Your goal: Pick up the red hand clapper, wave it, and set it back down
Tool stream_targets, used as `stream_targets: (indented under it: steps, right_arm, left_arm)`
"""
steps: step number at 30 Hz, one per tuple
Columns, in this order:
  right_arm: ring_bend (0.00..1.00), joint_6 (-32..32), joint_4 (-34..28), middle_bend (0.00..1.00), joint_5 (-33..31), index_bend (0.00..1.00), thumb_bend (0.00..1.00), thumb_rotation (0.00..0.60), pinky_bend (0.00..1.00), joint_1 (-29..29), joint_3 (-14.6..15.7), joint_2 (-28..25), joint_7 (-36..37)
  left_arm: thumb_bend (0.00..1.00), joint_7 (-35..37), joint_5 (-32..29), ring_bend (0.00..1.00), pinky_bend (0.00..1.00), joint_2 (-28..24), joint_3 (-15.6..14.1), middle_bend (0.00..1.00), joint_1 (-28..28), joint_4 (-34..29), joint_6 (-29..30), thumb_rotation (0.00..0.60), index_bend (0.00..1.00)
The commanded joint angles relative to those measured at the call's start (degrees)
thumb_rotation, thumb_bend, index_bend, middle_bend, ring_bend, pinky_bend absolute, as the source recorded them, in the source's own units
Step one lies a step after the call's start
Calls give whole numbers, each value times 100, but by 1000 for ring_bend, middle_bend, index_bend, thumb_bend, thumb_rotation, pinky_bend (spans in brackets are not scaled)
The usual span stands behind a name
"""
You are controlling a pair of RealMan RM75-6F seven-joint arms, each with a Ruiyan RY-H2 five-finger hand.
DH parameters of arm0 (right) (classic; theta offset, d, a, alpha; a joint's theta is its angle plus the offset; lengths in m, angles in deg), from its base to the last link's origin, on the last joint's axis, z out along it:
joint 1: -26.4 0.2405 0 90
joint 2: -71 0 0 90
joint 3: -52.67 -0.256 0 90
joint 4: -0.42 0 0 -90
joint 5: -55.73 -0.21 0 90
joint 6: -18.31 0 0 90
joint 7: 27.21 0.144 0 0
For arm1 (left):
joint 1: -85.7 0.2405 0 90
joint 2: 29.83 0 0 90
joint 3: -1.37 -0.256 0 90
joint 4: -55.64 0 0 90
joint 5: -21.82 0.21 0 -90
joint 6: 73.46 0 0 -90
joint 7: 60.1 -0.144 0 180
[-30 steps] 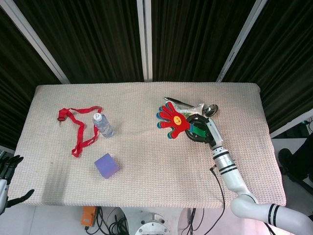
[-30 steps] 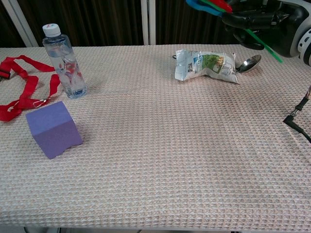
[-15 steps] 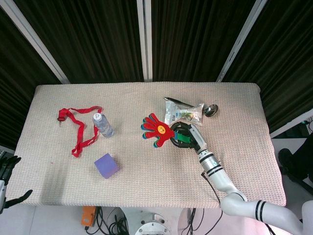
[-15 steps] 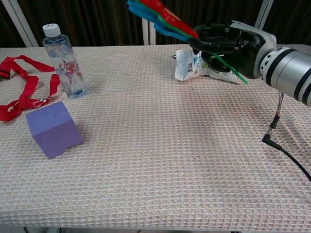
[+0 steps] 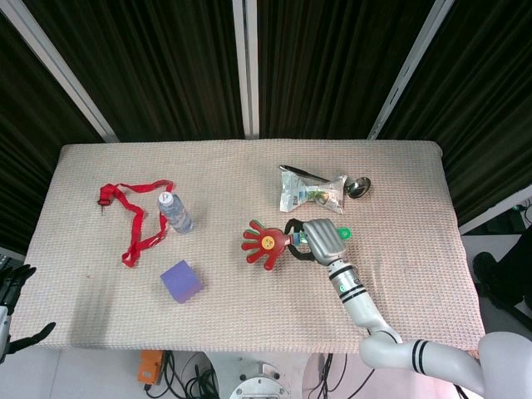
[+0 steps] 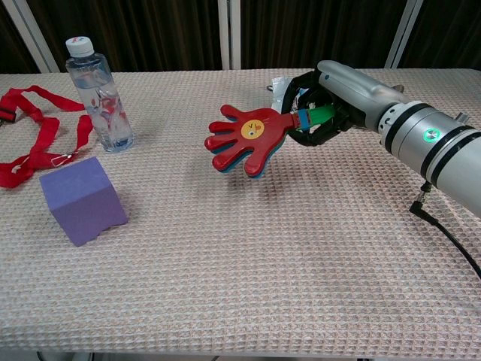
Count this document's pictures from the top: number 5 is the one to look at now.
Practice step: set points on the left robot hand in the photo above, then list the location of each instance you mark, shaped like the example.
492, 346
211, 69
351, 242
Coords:
12, 287

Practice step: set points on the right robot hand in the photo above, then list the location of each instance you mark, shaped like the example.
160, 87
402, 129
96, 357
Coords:
326, 243

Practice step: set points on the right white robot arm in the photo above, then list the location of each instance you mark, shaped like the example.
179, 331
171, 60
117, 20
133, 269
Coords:
361, 299

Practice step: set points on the orange device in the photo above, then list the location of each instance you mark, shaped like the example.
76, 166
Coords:
149, 367

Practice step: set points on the crumpled silver snack bag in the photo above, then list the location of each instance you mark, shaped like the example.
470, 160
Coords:
311, 193

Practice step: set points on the metal spoon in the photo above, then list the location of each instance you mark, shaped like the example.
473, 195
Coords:
359, 187

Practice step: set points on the beige waffle tablecloth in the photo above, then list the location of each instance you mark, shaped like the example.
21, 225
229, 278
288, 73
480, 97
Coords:
208, 316

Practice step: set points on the purple foam cube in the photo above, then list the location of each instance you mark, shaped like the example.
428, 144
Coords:
180, 280

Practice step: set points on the clear plastic water bottle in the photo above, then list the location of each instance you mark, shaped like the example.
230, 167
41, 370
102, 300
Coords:
176, 218

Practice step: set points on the black stand base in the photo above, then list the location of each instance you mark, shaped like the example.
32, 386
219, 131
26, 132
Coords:
488, 270

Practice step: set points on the black pleated curtain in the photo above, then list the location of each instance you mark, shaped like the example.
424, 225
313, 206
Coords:
166, 62

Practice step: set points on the round metal base plate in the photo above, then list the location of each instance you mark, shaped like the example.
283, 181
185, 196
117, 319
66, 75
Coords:
262, 386

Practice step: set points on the white frame post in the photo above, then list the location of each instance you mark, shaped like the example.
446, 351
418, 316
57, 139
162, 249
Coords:
409, 70
62, 70
246, 66

